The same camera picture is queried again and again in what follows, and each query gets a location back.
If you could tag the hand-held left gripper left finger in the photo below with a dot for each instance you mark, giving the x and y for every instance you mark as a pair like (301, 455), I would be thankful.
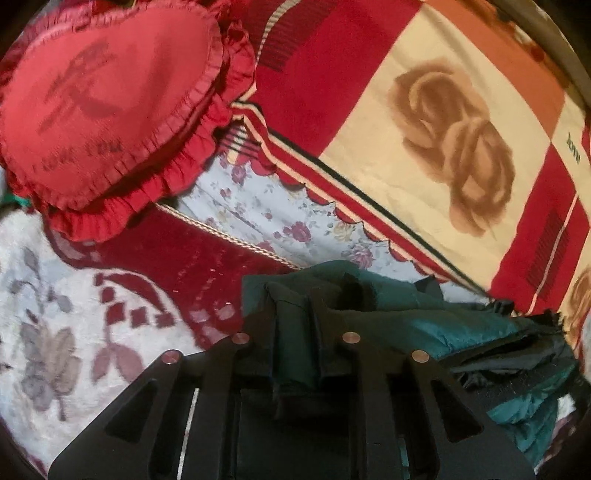
(221, 378)

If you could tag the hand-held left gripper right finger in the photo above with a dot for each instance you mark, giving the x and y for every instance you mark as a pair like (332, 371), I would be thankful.
(374, 378)

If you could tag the teal quilted puffer jacket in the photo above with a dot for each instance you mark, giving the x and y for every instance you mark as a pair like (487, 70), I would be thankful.
(438, 318)

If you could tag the white red leaf-pattern plush blanket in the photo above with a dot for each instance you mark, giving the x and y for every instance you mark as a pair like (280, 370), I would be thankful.
(69, 323)

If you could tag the pale floral bedsheet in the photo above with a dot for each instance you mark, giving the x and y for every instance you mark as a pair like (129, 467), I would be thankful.
(286, 217)

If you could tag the red heart-shaped ruffled pillow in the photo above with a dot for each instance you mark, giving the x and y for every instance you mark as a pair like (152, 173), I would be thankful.
(184, 175)
(106, 92)

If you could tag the red cream rose-print quilt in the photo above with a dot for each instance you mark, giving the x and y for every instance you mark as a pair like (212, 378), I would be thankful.
(392, 115)

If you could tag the green cloth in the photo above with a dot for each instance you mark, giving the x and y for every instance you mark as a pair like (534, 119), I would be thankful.
(10, 199)

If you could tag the grey bed headboard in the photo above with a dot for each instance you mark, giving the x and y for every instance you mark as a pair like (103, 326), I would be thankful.
(554, 37)

